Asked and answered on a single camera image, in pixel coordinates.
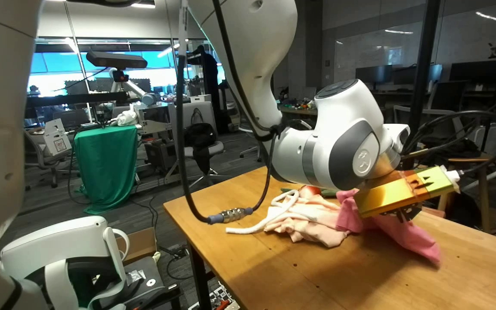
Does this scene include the pink cloth with orange print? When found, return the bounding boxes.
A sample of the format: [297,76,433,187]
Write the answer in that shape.
[333,187,442,268]

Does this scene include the person in dark clothes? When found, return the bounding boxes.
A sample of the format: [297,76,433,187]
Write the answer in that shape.
[197,45,226,137]

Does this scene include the green cloth covered table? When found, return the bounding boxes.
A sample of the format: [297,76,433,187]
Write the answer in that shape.
[71,125,140,214]

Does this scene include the white power strip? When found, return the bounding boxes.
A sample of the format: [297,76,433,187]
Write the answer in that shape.
[204,283,240,310]

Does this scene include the black vertical stand pole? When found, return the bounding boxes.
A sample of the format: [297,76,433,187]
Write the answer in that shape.
[404,0,442,169]

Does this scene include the flat brown cardboard piece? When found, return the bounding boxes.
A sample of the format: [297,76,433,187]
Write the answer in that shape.
[121,226,158,266]

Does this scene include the white paper sign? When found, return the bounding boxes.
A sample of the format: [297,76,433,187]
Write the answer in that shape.
[40,118,73,159]

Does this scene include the wooden stool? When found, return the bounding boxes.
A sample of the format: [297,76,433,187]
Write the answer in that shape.
[435,156,496,233]

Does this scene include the black office chair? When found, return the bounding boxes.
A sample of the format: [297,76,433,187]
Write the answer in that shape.
[180,121,226,180]

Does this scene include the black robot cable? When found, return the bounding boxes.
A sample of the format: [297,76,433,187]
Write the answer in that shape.
[173,0,496,228]

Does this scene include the white flexible tube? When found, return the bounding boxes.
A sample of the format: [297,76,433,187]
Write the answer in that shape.
[223,190,302,238]

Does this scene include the small black computer monitor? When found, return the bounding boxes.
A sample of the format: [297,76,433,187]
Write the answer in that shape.
[354,64,394,88]

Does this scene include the pale pink white cloth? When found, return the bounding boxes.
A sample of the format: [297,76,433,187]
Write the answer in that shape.
[261,187,354,250]

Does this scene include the large black computer monitor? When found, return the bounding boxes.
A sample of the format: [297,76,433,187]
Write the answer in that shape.
[447,57,496,90]

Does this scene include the orange yellow green camera mount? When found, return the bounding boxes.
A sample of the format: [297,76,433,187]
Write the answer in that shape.
[354,164,462,221]

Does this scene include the black stereo camera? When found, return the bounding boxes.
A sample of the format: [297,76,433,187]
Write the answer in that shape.
[84,51,149,73]

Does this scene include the small white object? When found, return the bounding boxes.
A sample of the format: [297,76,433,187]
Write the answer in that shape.
[108,109,140,130]

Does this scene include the black floor equipment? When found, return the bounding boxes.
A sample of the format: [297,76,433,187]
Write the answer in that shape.
[108,255,183,310]

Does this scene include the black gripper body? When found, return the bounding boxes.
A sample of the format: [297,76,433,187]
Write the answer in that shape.
[392,202,426,224]

